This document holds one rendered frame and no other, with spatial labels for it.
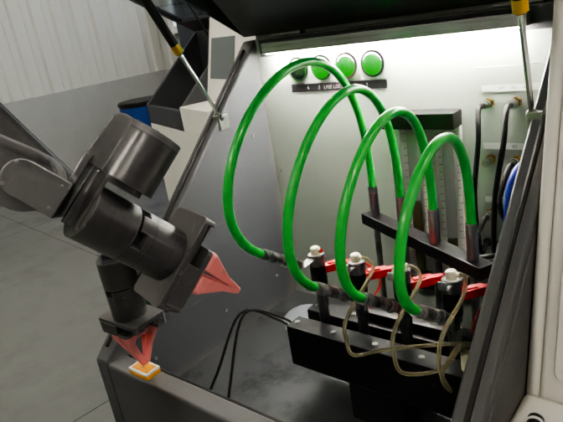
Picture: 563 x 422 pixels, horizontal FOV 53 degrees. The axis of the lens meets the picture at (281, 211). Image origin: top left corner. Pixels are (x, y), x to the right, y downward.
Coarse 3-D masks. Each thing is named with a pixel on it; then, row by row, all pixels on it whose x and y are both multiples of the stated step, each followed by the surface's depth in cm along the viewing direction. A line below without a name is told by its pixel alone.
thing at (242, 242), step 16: (288, 64) 84; (304, 64) 87; (320, 64) 90; (272, 80) 82; (256, 96) 80; (352, 96) 98; (240, 128) 78; (240, 144) 78; (368, 160) 105; (224, 176) 77; (368, 176) 106; (224, 192) 77; (224, 208) 78; (240, 240) 80; (256, 256) 83
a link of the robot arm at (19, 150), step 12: (0, 144) 48; (12, 144) 48; (24, 144) 49; (0, 156) 48; (12, 156) 48; (24, 156) 49; (36, 156) 49; (48, 156) 50; (0, 168) 48; (48, 168) 49; (60, 168) 53; (0, 192) 48; (0, 204) 48; (12, 204) 48; (24, 204) 49
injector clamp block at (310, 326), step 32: (352, 320) 97; (320, 352) 96; (352, 352) 91; (384, 352) 87; (416, 352) 86; (448, 352) 86; (352, 384) 93; (384, 384) 89; (416, 384) 84; (384, 416) 91; (416, 416) 92; (448, 416) 83
